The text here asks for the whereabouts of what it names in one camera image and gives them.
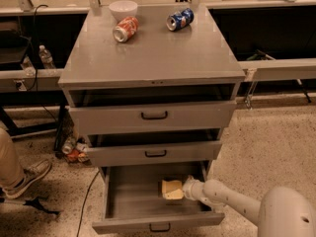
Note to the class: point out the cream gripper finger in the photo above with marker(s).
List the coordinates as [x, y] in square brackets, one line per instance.
[174, 195]

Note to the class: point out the yellow sponge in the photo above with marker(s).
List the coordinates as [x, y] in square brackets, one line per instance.
[168, 186]

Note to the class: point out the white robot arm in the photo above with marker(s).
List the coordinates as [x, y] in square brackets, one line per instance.
[282, 212]

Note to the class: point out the grey open bottom drawer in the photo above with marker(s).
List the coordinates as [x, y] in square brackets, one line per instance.
[134, 201]

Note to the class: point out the grey middle drawer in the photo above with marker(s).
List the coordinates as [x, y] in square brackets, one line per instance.
[154, 153]

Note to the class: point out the grey top drawer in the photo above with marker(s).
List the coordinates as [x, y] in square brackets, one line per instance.
[147, 118]

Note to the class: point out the grey metal drawer cabinet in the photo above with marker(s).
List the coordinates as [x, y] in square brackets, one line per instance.
[156, 66]

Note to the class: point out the pile of small floor items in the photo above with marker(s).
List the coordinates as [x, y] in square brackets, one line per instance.
[75, 150]

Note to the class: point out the black tripod foot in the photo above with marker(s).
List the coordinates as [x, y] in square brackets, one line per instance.
[35, 203]

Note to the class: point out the grey sneaker shoe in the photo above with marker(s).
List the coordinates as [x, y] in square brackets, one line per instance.
[32, 174]

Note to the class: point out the beige trouser leg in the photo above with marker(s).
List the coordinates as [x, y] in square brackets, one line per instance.
[10, 162]

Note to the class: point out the orange soda can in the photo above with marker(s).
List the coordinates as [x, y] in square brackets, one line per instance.
[125, 29]

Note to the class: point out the blue soda can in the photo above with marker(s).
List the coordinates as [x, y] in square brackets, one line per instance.
[180, 19]

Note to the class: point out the clear plastic water bottle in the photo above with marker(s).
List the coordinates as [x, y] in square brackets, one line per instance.
[46, 58]

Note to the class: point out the white bowl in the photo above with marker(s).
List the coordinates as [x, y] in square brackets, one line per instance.
[122, 9]

